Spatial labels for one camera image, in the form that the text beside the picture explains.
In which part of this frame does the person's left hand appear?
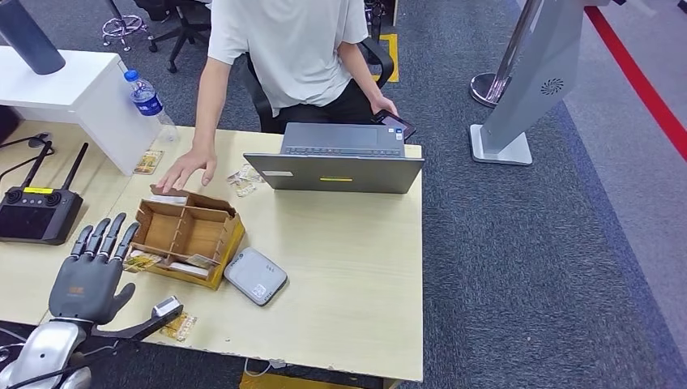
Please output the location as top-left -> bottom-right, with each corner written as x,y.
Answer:
370,95 -> 399,117

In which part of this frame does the person's right hand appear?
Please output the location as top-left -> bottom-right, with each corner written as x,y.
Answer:
156,147 -> 219,195

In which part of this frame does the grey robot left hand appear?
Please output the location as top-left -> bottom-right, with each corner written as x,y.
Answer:
48,212 -> 142,326

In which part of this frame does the black smartphone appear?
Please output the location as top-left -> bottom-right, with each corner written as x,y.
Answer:
373,109 -> 417,142

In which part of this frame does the cardboard card organizer box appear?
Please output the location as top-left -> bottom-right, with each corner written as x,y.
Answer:
124,185 -> 247,292

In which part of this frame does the person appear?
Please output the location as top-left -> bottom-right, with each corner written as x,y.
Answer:
156,0 -> 401,195

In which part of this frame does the grey card reader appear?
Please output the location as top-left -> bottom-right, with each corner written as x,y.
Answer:
224,247 -> 288,307

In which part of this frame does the black office chair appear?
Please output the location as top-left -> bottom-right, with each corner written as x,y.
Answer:
134,0 -> 213,75
244,36 -> 395,135

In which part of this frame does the clear water bottle blue label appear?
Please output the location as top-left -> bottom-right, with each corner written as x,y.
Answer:
124,69 -> 181,144

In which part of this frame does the grey laptop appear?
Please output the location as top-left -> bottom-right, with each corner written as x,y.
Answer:
242,122 -> 425,195

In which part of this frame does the black remote controller with antennas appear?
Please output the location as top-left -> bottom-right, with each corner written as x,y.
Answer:
0,140 -> 90,246

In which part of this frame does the chrome stool base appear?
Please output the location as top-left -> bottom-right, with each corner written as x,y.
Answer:
101,0 -> 148,53

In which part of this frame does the white cabinet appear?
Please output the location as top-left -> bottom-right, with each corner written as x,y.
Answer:
0,45 -> 162,177

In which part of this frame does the silver kiosk stand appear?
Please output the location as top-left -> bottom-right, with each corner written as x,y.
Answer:
470,0 -> 613,166

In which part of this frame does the dark grey cylinder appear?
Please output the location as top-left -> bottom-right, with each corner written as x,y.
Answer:
0,0 -> 67,75

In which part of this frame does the yellow box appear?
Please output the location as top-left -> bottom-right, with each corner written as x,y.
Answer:
240,371 -> 403,389

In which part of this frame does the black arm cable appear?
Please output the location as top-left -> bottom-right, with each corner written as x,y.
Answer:
5,343 -> 135,389

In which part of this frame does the chrome stanchion post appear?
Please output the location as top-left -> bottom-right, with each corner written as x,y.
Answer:
470,0 -> 543,109

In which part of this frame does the white cable under desk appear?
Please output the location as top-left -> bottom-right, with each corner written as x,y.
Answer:
244,358 -> 288,378

